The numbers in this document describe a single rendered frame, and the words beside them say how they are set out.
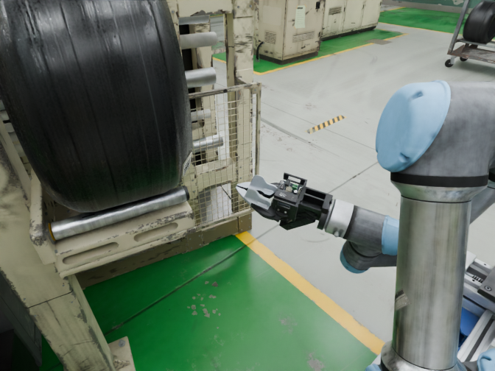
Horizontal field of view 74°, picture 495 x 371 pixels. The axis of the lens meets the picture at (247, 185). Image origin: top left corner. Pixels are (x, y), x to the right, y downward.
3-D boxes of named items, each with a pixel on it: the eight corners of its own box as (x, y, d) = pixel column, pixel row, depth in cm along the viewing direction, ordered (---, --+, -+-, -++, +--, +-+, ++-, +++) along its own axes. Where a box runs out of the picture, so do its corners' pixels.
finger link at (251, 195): (235, 174, 72) (275, 188, 70) (236, 189, 77) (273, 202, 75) (229, 186, 70) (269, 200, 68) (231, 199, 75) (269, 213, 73)
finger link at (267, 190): (241, 164, 73) (280, 177, 71) (241, 179, 78) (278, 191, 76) (235, 174, 72) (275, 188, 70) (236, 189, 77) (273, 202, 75)
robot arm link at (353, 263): (387, 275, 78) (405, 256, 69) (340, 276, 78) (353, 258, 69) (378, 245, 83) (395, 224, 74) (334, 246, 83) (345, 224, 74)
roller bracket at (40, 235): (44, 267, 76) (28, 237, 71) (42, 180, 105) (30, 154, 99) (60, 262, 78) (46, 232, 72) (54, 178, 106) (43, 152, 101)
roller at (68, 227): (46, 235, 76) (43, 220, 78) (52, 245, 79) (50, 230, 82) (190, 193, 89) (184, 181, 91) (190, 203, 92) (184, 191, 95)
